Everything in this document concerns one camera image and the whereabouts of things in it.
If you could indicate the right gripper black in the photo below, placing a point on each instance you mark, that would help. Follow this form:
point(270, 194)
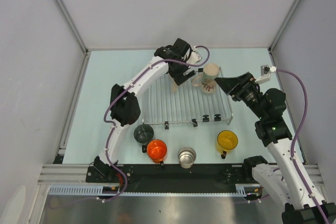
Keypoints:
point(236, 86)

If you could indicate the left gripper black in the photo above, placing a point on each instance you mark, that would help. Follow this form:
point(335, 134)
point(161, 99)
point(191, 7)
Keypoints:
point(179, 77)

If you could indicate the beige floral mug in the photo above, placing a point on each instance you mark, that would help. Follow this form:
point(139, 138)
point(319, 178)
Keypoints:
point(206, 80)

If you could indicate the yellow mug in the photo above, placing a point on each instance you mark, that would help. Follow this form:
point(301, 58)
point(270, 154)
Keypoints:
point(226, 141)

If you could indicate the plain beige mug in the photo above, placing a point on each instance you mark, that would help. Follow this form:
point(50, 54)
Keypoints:
point(174, 87)

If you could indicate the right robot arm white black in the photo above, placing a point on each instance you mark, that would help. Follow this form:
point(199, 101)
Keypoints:
point(294, 191)

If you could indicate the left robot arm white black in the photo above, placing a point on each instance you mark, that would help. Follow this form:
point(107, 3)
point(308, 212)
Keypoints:
point(124, 108)

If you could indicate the dark green mug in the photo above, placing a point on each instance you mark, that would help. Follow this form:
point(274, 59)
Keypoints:
point(143, 134)

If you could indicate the orange mug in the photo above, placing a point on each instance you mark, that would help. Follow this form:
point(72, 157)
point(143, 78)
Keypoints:
point(156, 150)

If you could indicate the stainless steel cup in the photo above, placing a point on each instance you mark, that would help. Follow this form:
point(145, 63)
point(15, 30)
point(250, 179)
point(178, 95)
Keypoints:
point(186, 157)

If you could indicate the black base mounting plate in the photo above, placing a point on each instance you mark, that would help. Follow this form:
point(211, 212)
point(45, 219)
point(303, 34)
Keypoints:
point(172, 178)

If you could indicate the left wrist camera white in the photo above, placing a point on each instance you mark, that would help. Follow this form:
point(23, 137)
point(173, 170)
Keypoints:
point(193, 57)

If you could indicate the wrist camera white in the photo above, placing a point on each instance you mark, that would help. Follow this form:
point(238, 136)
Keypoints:
point(266, 72)
point(193, 57)

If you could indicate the metal wire dish rack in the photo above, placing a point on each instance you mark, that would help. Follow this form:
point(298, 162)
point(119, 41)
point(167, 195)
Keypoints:
point(188, 105)

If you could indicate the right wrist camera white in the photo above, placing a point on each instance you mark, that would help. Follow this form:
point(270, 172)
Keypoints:
point(266, 72)

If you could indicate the white slotted cable duct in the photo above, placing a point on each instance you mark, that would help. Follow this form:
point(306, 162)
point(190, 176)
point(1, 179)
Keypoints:
point(105, 191)

